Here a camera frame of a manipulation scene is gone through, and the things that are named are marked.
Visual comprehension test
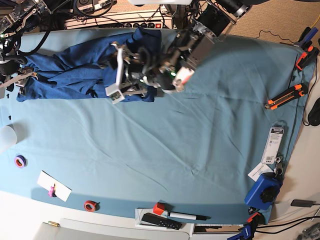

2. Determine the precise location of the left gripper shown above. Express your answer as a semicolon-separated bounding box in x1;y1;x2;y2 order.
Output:
111;41;150;98

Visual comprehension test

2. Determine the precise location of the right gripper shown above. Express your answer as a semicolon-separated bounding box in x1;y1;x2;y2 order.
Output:
0;67;37;95

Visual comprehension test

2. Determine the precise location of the blue t-shirt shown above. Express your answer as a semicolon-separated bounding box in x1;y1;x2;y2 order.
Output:
16;27;162;102

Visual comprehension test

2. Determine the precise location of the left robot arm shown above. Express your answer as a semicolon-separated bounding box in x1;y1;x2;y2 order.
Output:
105;0;252;104

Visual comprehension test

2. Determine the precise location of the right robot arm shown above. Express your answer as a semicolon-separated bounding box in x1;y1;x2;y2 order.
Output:
0;0;68;99

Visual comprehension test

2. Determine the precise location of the translucent plastic cup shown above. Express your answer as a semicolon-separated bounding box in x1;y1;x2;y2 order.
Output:
0;125;17;154

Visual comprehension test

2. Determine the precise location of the purple tape roll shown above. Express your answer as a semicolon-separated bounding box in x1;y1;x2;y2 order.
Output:
14;155;27;168

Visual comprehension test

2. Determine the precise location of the white card with pink clip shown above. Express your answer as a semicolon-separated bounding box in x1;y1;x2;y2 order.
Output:
37;170;72;202

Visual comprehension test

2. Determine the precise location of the light blue table cloth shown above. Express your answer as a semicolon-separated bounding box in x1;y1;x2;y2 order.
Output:
0;36;306;224

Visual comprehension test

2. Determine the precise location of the red cube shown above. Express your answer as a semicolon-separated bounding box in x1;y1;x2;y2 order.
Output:
153;202;166;216

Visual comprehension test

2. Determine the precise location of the red tape roll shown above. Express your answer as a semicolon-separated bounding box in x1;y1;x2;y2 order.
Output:
83;200;100;212

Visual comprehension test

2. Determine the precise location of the black remote control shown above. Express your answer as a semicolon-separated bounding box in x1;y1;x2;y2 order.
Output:
141;212;183;230

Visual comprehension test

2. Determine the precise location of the white black marker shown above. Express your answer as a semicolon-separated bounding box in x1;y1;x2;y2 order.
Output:
168;211;208;221

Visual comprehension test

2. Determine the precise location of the white paper card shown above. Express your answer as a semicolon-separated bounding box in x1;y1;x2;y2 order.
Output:
247;162;274;182

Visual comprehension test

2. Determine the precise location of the blister pack with tool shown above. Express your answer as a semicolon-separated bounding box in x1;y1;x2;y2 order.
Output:
260;120;286;165

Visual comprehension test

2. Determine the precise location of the orange black utility knife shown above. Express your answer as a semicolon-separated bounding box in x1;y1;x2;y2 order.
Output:
264;83;309;110

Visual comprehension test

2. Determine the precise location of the orange black clamp right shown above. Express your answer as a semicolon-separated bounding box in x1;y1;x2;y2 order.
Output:
295;45;320;72

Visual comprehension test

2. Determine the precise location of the blue black clamp top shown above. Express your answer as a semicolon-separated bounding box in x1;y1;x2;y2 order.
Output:
293;26;318;49

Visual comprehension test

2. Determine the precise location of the blue box with black knob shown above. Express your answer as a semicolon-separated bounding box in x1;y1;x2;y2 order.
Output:
244;173;283;211

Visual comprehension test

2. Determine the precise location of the black computer mouse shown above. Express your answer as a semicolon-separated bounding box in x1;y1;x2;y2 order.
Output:
307;98;320;127

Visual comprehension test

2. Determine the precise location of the orange clamp bottom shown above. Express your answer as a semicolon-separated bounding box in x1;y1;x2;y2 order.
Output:
247;212;262;223

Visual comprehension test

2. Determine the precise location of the blue clamp bottom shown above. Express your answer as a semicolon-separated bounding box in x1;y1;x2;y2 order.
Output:
227;224;253;240

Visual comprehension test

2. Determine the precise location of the black small device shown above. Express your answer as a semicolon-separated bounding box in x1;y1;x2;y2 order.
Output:
290;199;314;208

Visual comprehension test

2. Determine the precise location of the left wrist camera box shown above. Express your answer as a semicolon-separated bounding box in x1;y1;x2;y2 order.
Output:
105;83;125;105

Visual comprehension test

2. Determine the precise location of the power strip with red switch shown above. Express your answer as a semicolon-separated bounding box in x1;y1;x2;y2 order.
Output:
64;5;174;30

